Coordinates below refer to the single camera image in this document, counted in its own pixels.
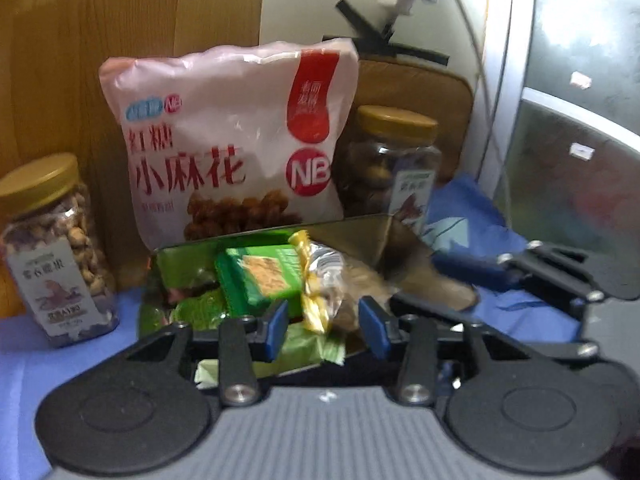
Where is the nut jar with gold lid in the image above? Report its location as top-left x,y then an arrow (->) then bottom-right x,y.
0,152 -> 121,348

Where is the black tape strip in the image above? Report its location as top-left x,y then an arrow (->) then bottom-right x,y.
322,34 -> 451,67
335,0 -> 397,42

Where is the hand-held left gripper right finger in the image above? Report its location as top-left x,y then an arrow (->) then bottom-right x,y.
357,296 -> 541,407

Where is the tall nut jar gold lid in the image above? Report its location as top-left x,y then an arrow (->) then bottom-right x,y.
340,105 -> 444,237

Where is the pale green packet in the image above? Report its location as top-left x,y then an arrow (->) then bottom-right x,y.
195,324 -> 347,391

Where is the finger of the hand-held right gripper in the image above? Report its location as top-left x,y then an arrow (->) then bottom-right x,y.
432,241 -> 607,307
389,291 -> 601,362

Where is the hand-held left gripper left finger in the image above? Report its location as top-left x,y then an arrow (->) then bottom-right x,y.
112,300 -> 291,407

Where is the large wooden board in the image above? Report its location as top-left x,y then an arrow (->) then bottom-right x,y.
0,0 -> 266,316

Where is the blue printed bed sheet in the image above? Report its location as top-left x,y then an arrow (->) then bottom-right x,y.
0,172 -> 586,480

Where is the bright green packet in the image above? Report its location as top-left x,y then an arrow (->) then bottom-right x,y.
169,287 -> 227,327

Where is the green cracker packet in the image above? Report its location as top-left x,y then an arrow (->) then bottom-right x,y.
215,244 -> 307,317

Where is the pink snack bag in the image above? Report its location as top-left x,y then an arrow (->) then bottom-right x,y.
99,40 -> 360,251

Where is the black box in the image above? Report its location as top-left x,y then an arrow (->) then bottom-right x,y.
137,214 -> 482,378

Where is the nut bar packet yellow edge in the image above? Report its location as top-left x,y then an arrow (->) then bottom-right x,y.
289,230 -> 396,335

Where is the grey window frame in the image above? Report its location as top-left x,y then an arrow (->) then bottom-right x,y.
475,0 -> 640,261

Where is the brown rounded wooden board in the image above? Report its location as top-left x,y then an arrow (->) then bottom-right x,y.
357,57 -> 476,186

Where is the white cable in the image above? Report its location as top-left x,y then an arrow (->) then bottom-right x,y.
440,0 -> 507,201

